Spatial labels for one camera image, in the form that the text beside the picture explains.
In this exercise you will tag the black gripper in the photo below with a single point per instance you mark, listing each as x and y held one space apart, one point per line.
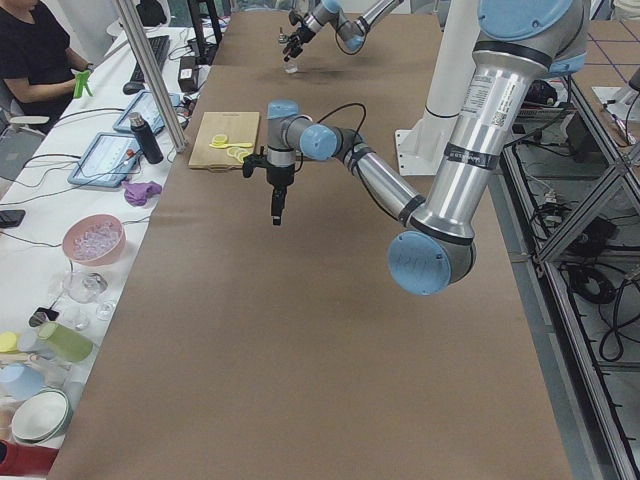
278 175
301 36

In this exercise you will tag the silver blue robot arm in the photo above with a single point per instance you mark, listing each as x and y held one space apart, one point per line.
350 35
519 42

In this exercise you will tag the green cup lying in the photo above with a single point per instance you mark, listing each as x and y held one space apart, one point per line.
67 344

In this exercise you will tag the light blue cup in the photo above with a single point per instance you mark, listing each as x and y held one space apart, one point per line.
21 381

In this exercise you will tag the middle lemon slice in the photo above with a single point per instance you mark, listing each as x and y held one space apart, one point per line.
235 151

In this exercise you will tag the yellow plastic knife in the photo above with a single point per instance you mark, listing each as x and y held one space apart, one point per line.
231 145

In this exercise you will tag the wooden cutting board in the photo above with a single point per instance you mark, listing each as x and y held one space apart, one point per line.
238 126

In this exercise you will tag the black power box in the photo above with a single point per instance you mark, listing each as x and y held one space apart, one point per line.
188 74

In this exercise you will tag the black thermos bottle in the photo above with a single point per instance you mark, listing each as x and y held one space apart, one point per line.
145 138

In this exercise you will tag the purple cloth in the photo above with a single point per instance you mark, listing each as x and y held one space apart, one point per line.
138 193

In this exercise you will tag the blue tablet far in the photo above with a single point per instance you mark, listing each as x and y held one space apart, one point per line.
143 103

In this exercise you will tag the blue tablet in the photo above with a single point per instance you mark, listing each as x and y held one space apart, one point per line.
143 103
108 160

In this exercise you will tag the black computer mouse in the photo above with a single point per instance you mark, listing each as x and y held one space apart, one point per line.
131 87

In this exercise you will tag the blue tablet near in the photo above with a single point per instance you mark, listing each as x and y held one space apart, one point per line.
108 160

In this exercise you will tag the pink bowl with ice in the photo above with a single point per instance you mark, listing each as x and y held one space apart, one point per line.
96 240

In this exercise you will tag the person in black shirt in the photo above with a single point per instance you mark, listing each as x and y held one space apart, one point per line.
38 64

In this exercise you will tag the black smartphone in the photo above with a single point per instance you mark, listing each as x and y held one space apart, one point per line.
11 218

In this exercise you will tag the yellow lid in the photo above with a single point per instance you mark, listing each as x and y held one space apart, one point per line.
9 342

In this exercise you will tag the red cloth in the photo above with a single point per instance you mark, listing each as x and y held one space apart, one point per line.
21 461

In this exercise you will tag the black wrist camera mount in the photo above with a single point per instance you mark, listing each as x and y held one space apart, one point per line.
253 161

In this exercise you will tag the aluminium frame post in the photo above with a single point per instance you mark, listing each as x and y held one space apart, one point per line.
144 56

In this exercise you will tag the white camera pole base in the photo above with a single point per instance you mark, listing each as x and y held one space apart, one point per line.
420 149

